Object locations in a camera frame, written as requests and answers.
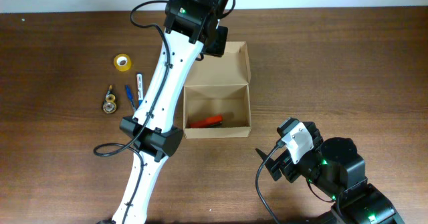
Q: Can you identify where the brown cardboard box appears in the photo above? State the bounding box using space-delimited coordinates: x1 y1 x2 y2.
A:
183 41 251 139

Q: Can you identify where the orange red stapler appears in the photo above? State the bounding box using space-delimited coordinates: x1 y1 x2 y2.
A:
189 115 223 128

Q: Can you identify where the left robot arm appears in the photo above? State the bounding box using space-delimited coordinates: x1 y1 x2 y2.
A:
94 0 234 223

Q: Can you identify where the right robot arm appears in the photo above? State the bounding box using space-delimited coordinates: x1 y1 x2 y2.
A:
257 118 403 224

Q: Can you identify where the white blue marker pen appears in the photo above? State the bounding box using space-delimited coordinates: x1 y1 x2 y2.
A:
136 73 144 105

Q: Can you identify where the yellow clear tape roll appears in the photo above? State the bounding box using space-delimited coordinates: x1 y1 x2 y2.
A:
113 53 132 72

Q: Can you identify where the blue ballpoint pen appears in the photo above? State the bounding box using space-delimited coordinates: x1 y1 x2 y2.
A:
124 85 136 112

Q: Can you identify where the black yellow correction tape dispenser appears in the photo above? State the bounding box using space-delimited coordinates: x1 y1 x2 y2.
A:
102 85 117 114

